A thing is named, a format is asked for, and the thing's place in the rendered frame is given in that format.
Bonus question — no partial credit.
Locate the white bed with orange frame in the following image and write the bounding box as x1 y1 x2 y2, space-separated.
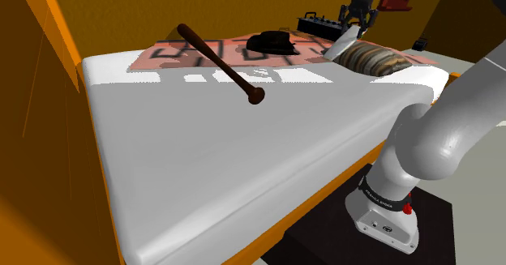
76 38 462 265

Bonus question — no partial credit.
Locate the black device with knobs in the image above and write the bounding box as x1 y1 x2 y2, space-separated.
295 11 349 43

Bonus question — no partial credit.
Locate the dark brown baseball bat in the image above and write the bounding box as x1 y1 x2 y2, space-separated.
176 23 266 106

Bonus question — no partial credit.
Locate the brown striped pillow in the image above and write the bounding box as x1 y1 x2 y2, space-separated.
332 41 413 78

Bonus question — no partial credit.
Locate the dark robot stand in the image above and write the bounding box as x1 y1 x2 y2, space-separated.
259 162 454 265

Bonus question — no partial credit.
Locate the pale grey flat slab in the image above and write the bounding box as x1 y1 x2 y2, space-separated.
323 25 362 62

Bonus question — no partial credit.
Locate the small black box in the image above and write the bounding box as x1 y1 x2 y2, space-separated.
411 37 431 53

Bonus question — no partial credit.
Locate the black brimmed hat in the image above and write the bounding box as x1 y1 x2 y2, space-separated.
245 30 301 57

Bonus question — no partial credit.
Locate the pink patterned blanket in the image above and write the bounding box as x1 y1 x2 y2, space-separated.
128 28 440 74

